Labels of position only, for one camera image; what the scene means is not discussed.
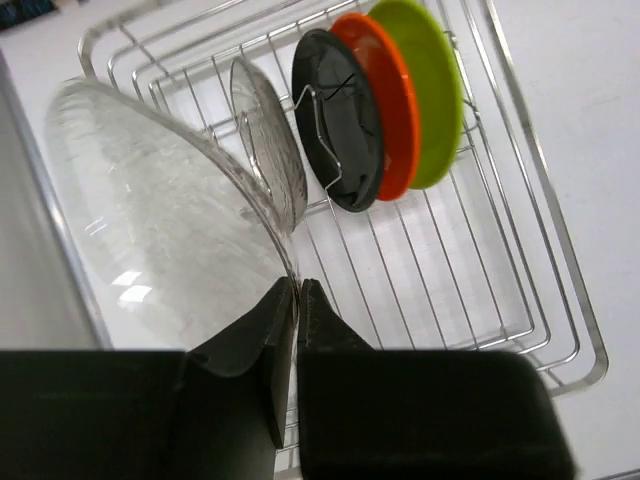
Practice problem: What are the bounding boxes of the blue brand label sticker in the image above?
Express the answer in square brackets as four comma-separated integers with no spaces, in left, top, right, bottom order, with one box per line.
[0,0,58,31]

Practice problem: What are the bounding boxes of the chrome wire dish rack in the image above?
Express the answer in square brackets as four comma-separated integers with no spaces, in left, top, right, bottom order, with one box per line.
[77,0,610,480]

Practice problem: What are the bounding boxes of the clear textured glass plate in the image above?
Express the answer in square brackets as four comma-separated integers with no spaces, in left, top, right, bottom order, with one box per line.
[44,78,298,350]

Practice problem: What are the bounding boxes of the aluminium table edge rail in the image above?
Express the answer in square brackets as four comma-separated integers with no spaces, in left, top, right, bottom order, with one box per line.
[1,65,112,350]

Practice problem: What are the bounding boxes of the orange plastic plate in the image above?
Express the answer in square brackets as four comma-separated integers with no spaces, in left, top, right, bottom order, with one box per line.
[330,13,422,201]

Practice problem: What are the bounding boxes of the black plastic plate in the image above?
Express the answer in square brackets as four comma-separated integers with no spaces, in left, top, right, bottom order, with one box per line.
[291,28,385,212]

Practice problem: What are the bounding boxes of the lime green plastic plate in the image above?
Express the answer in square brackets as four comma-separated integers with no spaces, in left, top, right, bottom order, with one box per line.
[369,1,463,190]

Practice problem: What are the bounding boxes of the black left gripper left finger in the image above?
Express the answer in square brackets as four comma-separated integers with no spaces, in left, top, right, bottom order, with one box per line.
[1,278,295,479]

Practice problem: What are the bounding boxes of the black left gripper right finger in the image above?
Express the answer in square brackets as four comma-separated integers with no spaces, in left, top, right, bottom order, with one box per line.
[296,279,577,479]

